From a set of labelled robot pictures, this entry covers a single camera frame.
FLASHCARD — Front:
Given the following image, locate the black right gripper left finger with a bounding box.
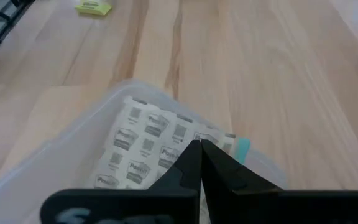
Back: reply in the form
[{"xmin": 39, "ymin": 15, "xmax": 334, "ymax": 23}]
[{"xmin": 40, "ymin": 140, "xmax": 202, "ymax": 224}]

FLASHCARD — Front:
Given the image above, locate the printed sticky notes pad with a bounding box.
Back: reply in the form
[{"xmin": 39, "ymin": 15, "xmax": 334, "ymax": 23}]
[{"xmin": 85, "ymin": 96, "xmax": 252, "ymax": 191}]

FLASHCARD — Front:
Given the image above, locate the clear pencil case purple lid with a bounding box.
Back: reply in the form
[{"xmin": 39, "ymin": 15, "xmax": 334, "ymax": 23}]
[{"xmin": 0, "ymin": 79, "xmax": 288, "ymax": 224}]

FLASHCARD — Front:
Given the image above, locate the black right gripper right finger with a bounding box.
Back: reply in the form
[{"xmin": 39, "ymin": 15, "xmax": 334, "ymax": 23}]
[{"xmin": 202, "ymin": 139, "xmax": 358, "ymax": 224}]

